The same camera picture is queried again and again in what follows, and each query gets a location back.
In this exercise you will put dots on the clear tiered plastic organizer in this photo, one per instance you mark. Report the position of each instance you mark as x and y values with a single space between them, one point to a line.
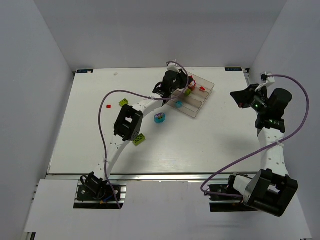
192 104

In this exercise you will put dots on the lime green square lego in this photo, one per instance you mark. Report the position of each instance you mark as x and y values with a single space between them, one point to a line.
187 92

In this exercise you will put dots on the blue corner sticker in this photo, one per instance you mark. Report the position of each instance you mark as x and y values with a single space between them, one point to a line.
233 69
84 71

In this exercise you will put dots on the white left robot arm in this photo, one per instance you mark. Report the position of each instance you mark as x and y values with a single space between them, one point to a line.
129 120

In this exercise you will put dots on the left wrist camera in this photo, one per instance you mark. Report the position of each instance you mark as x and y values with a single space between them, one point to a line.
172 67

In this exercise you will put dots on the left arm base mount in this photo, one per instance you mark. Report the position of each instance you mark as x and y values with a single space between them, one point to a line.
94 193

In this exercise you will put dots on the small light blue lego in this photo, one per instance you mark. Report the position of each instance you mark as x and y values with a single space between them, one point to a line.
178 104

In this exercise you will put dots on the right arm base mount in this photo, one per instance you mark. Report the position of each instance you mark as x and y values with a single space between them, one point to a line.
226 204

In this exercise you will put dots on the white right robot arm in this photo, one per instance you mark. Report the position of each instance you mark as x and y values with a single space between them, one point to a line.
271 189

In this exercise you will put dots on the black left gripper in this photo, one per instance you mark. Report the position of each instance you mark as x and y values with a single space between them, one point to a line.
182 80

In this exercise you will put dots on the right blue corner sticker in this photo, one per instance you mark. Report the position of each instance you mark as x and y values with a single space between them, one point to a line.
233 69

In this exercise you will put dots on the lime green lego brick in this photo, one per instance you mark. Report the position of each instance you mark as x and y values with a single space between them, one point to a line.
123 102

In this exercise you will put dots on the lime green long lego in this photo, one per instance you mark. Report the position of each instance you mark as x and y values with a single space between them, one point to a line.
139 139

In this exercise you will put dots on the aluminium table edge rail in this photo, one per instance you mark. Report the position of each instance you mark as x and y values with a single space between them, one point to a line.
137 177

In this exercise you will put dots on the teal flower face lego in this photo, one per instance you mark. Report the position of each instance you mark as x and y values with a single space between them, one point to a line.
159 118

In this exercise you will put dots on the left blue corner sticker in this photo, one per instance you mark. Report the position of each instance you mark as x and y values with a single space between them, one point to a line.
84 71

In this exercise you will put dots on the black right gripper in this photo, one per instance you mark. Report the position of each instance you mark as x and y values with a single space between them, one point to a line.
249 95

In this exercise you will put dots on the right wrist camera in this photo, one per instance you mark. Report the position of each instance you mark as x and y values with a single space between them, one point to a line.
266 80

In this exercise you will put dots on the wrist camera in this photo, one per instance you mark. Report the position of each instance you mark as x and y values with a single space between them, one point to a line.
266 80
172 67

